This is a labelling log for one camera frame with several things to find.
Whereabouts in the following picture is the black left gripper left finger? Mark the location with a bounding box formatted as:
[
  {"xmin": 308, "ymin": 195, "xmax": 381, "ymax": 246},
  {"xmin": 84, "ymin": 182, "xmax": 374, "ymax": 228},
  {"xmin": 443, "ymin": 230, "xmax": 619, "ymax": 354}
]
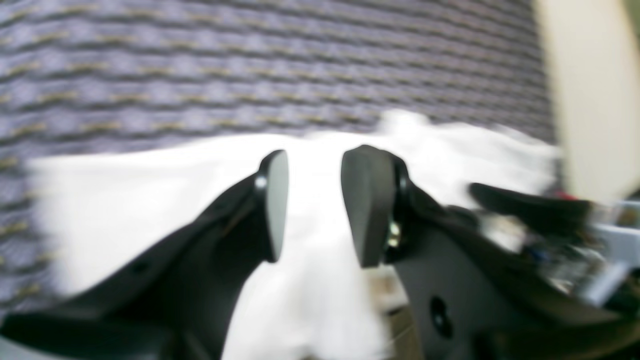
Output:
[{"xmin": 259, "ymin": 149, "xmax": 290, "ymax": 264}]

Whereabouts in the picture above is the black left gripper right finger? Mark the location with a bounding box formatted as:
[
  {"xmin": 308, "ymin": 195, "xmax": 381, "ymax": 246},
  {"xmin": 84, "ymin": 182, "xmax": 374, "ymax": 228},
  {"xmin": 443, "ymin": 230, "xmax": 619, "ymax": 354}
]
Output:
[{"xmin": 340, "ymin": 145, "xmax": 409, "ymax": 269}]

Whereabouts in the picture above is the white T-shirt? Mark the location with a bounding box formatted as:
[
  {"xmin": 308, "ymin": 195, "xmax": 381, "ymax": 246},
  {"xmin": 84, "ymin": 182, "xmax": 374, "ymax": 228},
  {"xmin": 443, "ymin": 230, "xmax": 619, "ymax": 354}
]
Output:
[{"xmin": 27, "ymin": 109, "xmax": 561, "ymax": 360}]

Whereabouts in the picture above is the fan-patterned grey table cloth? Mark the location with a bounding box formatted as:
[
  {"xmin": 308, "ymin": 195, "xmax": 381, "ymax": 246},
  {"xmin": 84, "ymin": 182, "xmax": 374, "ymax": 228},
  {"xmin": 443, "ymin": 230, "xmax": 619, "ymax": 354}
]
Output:
[{"xmin": 0, "ymin": 0, "xmax": 557, "ymax": 314}]

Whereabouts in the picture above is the grey plastic bin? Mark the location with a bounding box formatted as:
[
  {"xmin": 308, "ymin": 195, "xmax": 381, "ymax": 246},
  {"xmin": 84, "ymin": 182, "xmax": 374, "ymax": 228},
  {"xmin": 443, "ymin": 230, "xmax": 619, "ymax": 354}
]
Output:
[{"xmin": 532, "ymin": 0, "xmax": 640, "ymax": 202}]

